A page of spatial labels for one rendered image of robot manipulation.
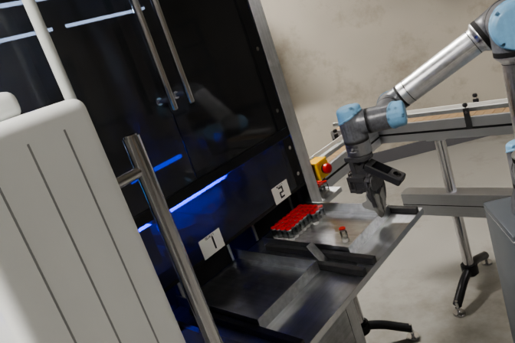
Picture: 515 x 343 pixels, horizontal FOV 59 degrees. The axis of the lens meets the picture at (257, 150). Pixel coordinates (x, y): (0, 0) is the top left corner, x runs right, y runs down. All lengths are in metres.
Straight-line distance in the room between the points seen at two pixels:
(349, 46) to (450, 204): 2.31
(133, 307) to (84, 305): 0.07
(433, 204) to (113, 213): 2.02
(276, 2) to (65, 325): 3.97
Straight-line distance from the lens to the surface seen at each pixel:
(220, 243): 1.40
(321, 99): 4.42
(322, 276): 1.32
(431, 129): 2.24
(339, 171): 2.05
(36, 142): 0.55
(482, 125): 2.17
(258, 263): 1.48
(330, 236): 1.50
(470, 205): 2.38
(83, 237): 0.57
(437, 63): 1.44
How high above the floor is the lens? 1.55
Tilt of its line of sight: 14 degrees down
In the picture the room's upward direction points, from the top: 19 degrees counter-clockwise
